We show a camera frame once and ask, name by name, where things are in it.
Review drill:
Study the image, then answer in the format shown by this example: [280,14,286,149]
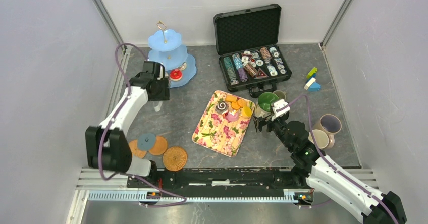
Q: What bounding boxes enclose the green-inside floral mug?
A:
[254,92,280,118]

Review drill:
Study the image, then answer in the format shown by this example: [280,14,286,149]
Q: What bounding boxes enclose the woven rattan coaster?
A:
[163,146,188,171]

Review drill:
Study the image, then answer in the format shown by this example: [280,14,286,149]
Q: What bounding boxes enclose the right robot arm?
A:
[253,99,407,223]

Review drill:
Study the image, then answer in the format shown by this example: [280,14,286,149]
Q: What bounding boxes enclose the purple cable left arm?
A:
[97,43,188,208]

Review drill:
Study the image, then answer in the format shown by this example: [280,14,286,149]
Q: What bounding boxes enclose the pink cupcake with topping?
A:
[226,111,240,122]

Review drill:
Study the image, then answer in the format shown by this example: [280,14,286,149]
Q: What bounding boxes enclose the chocolate sprinkled donut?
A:
[178,62,187,71]

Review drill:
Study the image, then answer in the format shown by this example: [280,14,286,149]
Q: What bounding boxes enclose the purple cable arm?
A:
[97,43,188,208]
[277,94,402,224]

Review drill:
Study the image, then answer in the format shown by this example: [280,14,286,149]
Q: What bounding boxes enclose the black poker chip case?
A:
[213,4,292,98]

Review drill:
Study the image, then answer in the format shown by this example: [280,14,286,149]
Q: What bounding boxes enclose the yellow mug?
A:
[308,129,330,149]

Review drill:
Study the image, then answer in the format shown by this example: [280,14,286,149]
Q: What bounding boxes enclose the colourful toy block stack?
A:
[304,67,321,92]

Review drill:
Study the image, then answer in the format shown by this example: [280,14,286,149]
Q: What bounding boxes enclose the round orange biscuit lower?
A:
[231,101,241,110]

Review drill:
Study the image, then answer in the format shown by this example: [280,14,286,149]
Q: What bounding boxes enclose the blue smiley coaster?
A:
[137,133,156,151]

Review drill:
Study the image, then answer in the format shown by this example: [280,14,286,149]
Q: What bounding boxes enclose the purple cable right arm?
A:
[277,94,402,224]

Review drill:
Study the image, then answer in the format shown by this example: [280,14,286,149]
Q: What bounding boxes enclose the square yellow biscuit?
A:
[225,95,238,102]

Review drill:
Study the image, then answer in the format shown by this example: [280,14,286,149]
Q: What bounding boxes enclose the red glazed donut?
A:
[169,68,183,81]

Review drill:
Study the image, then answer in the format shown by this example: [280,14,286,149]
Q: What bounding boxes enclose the small beige cup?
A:
[273,90,286,100]

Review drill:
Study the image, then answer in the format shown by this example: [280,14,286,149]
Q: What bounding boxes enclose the floral rectangular tray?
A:
[192,90,255,157]

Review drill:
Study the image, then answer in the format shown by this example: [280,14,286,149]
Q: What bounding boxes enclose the chocolate swirl cake roll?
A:
[215,101,229,115]

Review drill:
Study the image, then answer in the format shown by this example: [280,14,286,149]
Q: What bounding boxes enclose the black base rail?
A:
[144,167,309,190]

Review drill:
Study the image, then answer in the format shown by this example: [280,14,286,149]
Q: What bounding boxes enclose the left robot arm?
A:
[85,61,170,188]

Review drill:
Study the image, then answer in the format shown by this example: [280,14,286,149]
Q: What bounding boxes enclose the beige mug purple inside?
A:
[312,114,342,149]

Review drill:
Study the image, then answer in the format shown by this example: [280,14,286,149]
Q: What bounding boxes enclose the cork coaster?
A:
[148,136,168,156]

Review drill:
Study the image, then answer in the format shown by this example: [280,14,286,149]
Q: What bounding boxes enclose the blue three-tier cake stand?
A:
[148,21,197,88]

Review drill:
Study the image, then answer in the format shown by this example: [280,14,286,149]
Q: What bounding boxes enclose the round orange biscuit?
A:
[231,101,241,110]
[236,98,247,108]

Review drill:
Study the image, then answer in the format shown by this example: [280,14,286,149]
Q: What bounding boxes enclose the silver serving tongs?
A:
[153,101,163,112]

